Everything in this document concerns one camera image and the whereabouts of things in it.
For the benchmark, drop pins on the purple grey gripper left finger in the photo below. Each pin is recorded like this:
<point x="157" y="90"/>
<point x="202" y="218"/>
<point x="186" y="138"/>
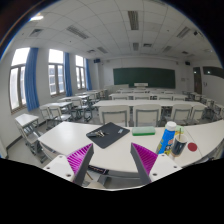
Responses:
<point x="79" y="161"/>

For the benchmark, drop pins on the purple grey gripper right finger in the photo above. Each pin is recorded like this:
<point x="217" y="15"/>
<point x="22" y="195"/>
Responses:
<point x="144" y="160"/>

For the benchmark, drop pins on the blue bottle with white cap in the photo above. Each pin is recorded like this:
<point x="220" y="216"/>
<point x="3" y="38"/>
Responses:
<point x="167" y="138"/>

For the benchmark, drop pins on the green rectangular box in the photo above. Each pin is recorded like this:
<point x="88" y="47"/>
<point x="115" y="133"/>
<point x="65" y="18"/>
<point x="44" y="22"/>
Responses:
<point x="143" y="131"/>

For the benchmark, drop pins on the bunch of keys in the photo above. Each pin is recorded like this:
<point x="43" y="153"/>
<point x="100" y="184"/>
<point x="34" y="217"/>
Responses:
<point x="99" y="133"/>

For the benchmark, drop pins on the dark blue paper cup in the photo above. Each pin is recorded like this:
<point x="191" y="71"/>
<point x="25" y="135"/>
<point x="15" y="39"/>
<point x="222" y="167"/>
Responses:
<point x="180" y="142"/>

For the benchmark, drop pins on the white chair front middle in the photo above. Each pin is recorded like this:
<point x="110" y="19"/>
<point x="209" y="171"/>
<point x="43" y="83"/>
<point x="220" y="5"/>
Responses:
<point x="146" y="115"/>

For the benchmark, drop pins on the white chair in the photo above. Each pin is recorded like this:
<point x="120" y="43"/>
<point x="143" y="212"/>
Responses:
<point x="116" y="114"/>
<point x="146" y="115"/>
<point x="180" y="113"/>

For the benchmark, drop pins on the red round coaster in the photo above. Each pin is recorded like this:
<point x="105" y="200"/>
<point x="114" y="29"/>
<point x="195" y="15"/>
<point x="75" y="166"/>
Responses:
<point x="192" y="147"/>

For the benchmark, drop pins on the white chair front left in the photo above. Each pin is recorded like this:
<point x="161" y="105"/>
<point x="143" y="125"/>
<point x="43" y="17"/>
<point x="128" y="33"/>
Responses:
<point x="116" y="114"/>

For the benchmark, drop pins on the white chair front right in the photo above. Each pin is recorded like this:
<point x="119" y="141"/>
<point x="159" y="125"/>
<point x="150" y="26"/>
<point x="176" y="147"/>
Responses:
<point x="180" y="113"/>

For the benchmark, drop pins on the white long desk second row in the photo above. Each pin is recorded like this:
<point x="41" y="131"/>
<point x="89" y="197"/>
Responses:
<point x="132" y="103"/>

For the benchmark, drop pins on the small white desk left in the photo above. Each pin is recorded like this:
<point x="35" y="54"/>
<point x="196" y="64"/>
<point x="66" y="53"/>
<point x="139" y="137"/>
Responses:
<point x="28" y="127"/>

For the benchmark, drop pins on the blue curtain far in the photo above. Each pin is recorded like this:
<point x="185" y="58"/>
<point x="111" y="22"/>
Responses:
<point x="88" y="77"/>

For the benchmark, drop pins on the blue curtain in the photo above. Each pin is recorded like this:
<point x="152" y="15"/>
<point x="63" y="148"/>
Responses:
<point x="32" y="101"/>
<point x="68" y="85"/>
<point x="88" y="77"/>

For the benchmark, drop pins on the white teacher podium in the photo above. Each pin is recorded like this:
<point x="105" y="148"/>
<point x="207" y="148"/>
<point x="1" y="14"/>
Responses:
<point x="141" y="85"/>

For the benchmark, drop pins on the green chalkboard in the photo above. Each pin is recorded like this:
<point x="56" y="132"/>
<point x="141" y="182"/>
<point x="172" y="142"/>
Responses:
<point x="154" y="77"/>

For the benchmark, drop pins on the blue curtain left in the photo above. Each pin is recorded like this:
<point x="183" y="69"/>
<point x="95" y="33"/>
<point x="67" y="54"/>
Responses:
<point x="32" y="101"/>

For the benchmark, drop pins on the blue curtain middle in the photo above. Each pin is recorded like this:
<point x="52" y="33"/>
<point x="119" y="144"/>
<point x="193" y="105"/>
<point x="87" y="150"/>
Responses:
<point x="68" y="85"/>

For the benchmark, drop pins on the dark door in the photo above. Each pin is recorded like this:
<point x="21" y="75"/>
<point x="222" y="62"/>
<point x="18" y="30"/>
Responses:
<point x="197" y="80"/>

